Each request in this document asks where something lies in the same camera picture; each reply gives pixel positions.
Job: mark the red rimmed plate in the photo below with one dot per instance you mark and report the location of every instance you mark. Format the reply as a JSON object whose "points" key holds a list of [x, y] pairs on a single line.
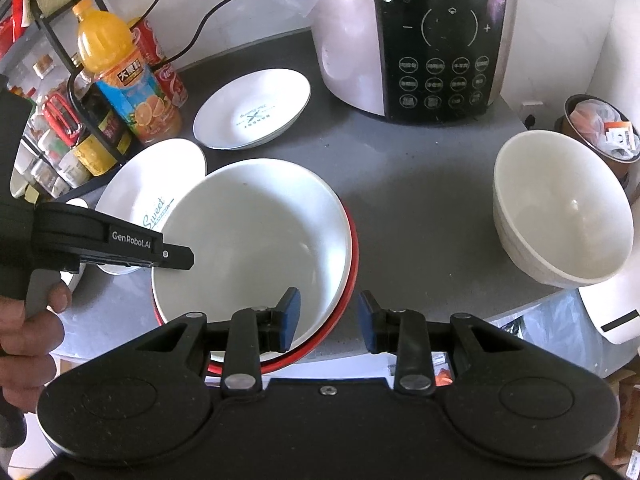
{"points": [[354, 255]]}

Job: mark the large white bowl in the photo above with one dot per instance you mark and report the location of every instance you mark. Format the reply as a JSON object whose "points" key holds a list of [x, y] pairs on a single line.
{"points": [[250, 240]]}

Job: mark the red packet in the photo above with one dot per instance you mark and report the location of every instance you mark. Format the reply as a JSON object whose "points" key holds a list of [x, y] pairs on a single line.
{"points": [[12, 25]]}

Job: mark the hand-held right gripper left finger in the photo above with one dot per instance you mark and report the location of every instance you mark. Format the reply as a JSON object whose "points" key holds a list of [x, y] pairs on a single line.
{"points": [[292, 312]]}

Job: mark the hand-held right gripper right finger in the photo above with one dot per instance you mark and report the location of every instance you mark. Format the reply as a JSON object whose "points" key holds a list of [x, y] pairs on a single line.
{"points": [[367, 327]]}

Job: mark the red lidded clear container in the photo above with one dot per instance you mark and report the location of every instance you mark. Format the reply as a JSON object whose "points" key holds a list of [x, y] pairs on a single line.
{"points": [[62, 117]]}

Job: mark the white appliance with black stripe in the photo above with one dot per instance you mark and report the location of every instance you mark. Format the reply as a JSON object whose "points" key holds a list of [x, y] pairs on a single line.
{"points": [[600, 310]]}

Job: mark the row of clear spice jars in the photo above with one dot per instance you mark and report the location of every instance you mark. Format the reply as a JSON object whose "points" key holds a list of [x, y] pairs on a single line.
{"points": [[45, 165]]}

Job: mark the person's left hand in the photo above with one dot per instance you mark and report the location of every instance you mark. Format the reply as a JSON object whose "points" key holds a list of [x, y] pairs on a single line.
{"points": [[30, 350]]}

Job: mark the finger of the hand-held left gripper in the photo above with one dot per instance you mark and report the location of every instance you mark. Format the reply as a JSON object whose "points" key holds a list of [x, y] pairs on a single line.
{"points": [[177, 257]]}

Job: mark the clear plastic bag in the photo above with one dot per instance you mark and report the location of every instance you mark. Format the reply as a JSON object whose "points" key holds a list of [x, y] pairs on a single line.
{"points": [[550, 330]]}

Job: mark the orange juice bottle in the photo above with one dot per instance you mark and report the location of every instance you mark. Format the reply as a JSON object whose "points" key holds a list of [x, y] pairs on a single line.
{"points": [[107, 45]]}

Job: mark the brown paper cup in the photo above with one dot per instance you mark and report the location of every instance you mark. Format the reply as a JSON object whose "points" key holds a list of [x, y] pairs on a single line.
{"points": [[616, 166]]}

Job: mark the white plate with script print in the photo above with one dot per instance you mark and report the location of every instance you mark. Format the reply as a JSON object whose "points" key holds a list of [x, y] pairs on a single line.
{"points": [[135, 185]]}

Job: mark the crumpled wrappers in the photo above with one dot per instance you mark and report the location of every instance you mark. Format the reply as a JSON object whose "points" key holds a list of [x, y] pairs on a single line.
{"points": [[600, 125]]}

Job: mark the cardboard box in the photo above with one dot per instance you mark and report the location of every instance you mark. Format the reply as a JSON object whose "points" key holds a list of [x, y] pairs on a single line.
{"points": [[627, 410]]}

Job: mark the red cola can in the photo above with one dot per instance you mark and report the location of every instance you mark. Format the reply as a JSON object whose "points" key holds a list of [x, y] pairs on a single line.
{"points": [[172, 85], [145, 40]]}

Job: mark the cream white bowl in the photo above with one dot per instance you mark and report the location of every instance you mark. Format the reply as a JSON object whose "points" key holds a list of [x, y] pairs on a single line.
{"points": [[560, 220]]}

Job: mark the white plate with crossed utensils print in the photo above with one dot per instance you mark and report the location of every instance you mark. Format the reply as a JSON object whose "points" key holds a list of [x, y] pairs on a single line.
{"points": [[280, 95]]}

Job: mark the dark soy sauce bottle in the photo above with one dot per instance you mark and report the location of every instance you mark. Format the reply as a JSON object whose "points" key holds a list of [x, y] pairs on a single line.
{"points": [[102, 130]]}

